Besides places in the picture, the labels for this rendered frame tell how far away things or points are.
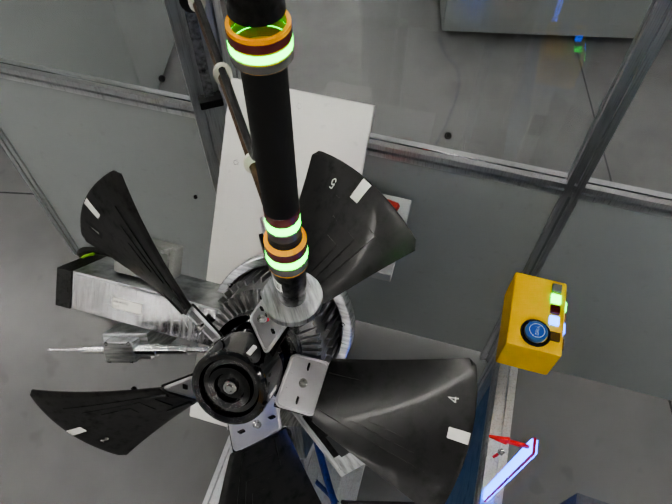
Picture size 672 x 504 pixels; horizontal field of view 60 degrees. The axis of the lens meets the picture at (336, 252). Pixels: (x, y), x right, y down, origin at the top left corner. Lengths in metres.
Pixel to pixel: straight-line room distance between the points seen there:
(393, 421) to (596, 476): 1.44
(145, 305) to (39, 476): 1.30
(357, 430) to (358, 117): 0.51
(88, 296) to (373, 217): 0.58
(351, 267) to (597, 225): 0.92
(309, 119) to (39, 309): 1.78
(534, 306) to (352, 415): 0.44
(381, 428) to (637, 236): 0.94
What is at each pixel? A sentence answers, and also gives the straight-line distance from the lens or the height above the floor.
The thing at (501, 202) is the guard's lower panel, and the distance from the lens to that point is 1.54.
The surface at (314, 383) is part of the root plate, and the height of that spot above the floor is 1.18.
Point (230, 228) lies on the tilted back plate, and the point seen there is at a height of 1.16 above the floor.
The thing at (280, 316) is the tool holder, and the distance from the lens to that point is 0.66.
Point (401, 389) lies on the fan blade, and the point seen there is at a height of 1.19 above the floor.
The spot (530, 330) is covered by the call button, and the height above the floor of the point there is 1.08.
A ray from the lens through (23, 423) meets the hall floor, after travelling 2.40.
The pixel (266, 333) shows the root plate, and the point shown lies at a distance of 0.88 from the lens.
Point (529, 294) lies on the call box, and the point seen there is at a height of 1.07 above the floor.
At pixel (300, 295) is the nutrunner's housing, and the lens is 0.65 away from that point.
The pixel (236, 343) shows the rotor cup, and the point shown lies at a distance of 0.88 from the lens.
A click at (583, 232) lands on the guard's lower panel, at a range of 1.61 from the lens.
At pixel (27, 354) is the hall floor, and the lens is 2.52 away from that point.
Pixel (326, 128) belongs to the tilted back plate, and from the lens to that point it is 1.03.
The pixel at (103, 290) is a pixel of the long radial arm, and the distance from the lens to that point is 1.13.
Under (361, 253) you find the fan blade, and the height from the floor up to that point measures 1.39.
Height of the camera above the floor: 2.04
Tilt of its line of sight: 56 degrees down
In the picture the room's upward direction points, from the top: straight up
